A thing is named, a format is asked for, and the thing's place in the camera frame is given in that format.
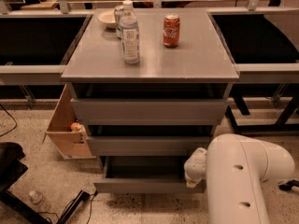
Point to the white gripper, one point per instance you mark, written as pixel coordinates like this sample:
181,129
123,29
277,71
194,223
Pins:
195,167

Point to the grey bottom drawer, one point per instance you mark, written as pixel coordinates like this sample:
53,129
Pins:
145,174

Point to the grey drawer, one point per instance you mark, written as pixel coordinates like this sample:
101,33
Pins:
149,112
146,146
145,174

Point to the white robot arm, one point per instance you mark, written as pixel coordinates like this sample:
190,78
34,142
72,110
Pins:
234,168

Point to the grey drawer cabinet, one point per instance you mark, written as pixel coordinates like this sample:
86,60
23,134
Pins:
145,91

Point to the grey middle drawer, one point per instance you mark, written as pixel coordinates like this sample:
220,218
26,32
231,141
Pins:
146,146

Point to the grey top drawer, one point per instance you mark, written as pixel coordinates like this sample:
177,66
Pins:
149,112

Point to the black caster wheel right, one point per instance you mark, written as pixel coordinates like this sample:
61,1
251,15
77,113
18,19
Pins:
289,185

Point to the cardboard box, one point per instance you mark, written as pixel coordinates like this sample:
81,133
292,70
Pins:
71,145

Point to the orange fruit in box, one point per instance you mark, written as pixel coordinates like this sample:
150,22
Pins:
74,126

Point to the plastic bottle on floor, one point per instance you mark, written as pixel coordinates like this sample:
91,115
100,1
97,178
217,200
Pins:
39,202

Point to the red cola can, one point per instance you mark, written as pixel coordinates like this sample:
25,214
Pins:
171,30

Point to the clear plastic water bottle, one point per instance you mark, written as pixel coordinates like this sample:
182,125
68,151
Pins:
129,33

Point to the black stand leg left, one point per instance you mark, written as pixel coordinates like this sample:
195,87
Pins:
11,169

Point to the white ceramic bowl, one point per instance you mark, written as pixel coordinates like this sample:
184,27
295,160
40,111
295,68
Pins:
107,18

